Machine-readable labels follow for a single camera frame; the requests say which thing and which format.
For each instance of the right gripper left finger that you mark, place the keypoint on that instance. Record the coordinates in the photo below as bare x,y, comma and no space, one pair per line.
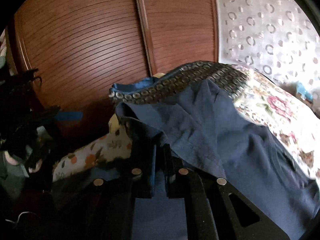
115,199

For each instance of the brown louvered wardrobe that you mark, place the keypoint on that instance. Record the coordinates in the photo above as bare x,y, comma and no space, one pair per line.
80,48

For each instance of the black ring patterned cloth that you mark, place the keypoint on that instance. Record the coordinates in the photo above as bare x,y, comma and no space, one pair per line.
155,89

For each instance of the circle patterned sheer curtain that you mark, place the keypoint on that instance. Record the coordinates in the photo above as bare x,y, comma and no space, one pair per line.
275,37

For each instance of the floral quilt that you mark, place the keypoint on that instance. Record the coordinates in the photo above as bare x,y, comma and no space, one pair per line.
292,122

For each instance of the orange fruit print bedsheet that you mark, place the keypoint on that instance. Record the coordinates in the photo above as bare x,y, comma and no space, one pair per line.
107,148

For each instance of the tissue box with blue bag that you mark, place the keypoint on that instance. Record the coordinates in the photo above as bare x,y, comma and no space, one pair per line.
303,95

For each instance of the navy printed t-shirt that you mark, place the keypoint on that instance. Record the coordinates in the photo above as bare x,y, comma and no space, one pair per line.
204,129

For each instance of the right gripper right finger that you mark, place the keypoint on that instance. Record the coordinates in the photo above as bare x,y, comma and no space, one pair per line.
214,208

